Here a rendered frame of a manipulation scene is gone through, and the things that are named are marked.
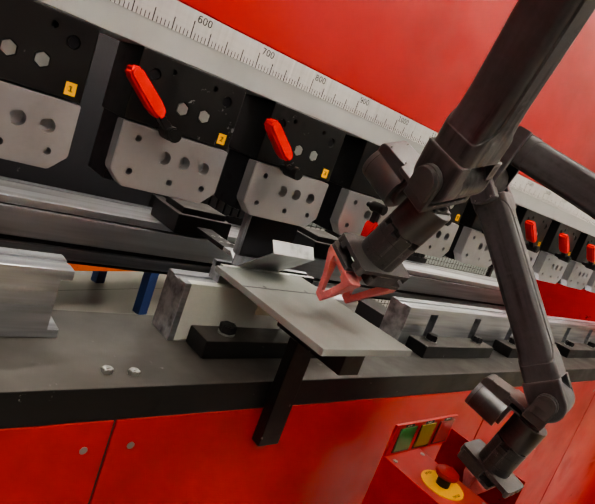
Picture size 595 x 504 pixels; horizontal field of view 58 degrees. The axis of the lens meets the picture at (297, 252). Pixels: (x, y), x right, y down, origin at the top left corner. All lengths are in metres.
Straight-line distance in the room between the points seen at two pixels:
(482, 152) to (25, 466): 0.61
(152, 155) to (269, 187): 0.19
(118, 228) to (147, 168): 0.34
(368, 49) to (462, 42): 0.22
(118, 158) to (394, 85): 0.47
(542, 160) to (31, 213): 0.83
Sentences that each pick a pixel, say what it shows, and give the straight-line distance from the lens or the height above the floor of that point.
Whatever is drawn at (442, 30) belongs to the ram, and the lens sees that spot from 1.00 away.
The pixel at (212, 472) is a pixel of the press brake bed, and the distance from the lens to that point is 0.86.
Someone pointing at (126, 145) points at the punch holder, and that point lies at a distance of 0.68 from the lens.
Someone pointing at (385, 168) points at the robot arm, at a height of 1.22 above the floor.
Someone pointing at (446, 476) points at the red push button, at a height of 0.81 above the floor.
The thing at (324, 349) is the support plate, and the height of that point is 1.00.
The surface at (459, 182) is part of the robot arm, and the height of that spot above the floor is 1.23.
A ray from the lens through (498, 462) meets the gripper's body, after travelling 1.00.
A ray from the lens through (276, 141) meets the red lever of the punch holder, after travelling 0.74.
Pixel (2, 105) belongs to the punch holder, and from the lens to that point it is 0.64.
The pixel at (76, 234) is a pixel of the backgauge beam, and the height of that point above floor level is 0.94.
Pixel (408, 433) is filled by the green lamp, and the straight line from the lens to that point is 0.98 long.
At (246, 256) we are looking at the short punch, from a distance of 0.87.
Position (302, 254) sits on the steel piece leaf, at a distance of 0.84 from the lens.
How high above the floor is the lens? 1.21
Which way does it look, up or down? 11 degrees down
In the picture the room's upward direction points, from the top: 20 degrees clockwise
